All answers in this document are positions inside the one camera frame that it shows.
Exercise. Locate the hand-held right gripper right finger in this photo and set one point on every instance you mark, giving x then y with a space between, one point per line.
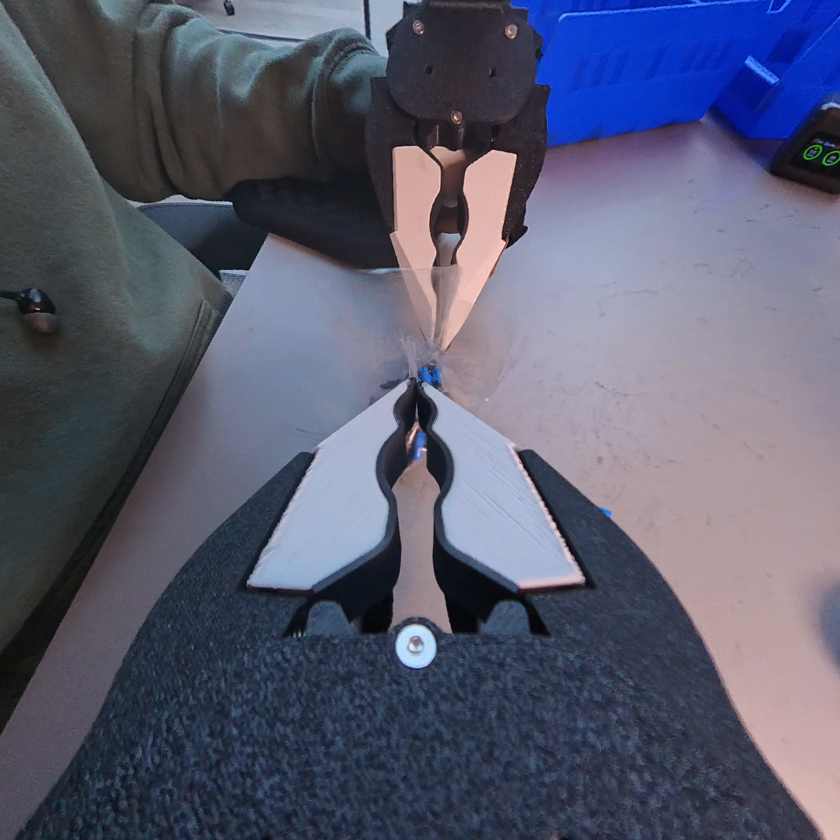
505 512

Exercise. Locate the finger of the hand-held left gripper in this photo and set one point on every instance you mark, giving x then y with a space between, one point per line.
414 197
488 210

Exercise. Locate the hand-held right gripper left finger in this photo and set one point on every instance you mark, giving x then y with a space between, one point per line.
328 512

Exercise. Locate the clear plastic bag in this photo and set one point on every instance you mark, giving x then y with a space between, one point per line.
479 328

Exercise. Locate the small cluster of toy pins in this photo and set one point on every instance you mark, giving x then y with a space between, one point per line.
429 378

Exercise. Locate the grey desk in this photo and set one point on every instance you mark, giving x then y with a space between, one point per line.
656 394

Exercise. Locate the black padded armrest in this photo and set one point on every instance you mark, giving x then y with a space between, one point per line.
315 217

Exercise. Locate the black charger with green display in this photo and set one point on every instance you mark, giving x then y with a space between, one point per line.
807 151

